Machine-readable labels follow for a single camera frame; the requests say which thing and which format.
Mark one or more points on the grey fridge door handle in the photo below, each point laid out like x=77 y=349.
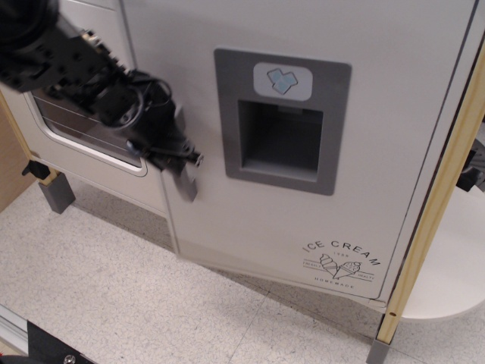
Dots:
x=185 y=182

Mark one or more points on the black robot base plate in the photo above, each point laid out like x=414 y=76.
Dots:
x=46 y=348

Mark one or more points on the wooden side panel left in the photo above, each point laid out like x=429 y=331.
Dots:
x=13 y=160

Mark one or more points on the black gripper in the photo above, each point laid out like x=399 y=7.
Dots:
x=145 y=123

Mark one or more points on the white toy fridge door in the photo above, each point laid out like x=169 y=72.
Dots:
x=322 y=151

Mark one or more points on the white oven door with window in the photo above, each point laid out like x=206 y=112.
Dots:
x=141 y=186

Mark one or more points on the aluminium rail profile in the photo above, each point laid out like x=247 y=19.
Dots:
x=14 y=331

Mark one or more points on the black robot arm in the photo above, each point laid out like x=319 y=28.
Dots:
x=41 y=49

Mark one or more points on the light wooden corner post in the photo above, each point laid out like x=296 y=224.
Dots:
x=455 y=153

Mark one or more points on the grey ice dispenser panel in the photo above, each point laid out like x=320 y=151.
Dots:
x=282 y=118

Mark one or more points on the white toy kitchen cabinet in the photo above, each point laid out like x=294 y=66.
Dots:
x=91 y=15

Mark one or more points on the white round table base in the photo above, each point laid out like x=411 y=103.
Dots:
x=451 y=280

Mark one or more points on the grey right foot cap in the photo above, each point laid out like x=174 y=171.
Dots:
x=378 y=352

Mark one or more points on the black clamp knob left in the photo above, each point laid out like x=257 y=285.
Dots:
x=37 y=169

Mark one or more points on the black clamp at right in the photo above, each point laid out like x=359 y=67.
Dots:
x=473 y=170

